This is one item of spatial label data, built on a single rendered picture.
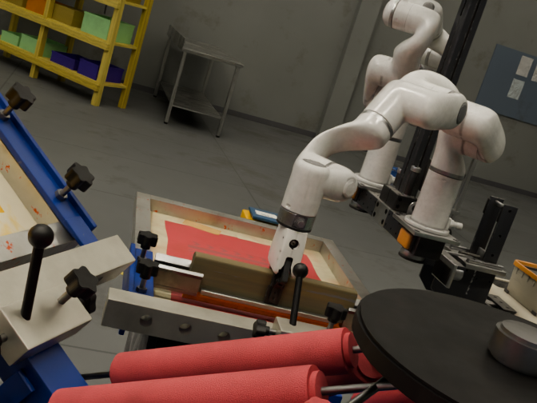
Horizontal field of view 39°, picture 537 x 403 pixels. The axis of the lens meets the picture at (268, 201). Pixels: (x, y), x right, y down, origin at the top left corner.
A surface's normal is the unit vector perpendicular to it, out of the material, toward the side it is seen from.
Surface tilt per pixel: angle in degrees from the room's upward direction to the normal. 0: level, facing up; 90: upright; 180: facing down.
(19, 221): 32
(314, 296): 90
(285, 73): 90
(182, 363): 67
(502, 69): 90
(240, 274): 90
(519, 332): 0
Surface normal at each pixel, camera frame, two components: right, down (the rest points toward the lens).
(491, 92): 0.21, 0.30
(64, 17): -0.57, 0.03
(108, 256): 0.72, -0.60
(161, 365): -0.39, -0.33
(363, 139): -0.36, 0.75
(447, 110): 0.75, 0.27
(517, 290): -0.94, -0.19
